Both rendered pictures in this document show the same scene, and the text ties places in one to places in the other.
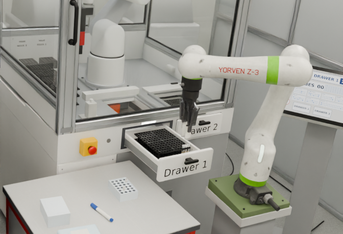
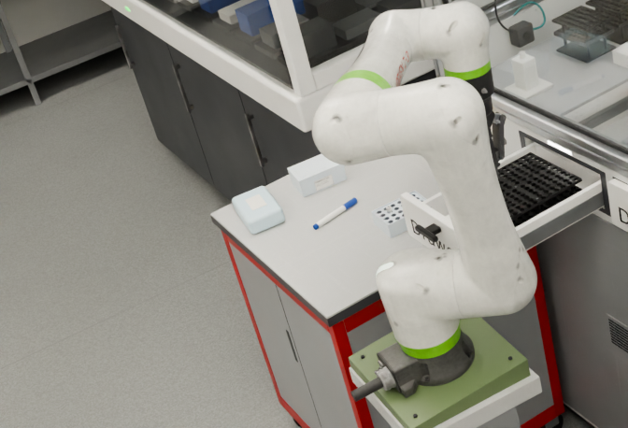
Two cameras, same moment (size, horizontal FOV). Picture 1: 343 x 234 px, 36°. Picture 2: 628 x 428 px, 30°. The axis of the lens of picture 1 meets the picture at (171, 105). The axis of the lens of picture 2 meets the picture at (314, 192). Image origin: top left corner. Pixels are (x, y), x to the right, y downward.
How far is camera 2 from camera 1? 3.25 m
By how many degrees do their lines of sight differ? 91
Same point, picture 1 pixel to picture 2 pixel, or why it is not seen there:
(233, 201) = (387, 339)
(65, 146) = not seen: hidden behind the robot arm
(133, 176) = not seen: hidden behind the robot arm
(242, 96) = not seen: outside the picture
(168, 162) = (410, 208)
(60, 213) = (295, 175)
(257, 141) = (406, 254)
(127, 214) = (339, 238)
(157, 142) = (503, 183)
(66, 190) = (396, 170)
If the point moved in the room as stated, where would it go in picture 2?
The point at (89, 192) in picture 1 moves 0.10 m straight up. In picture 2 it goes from (394, 191) to (387, 157)
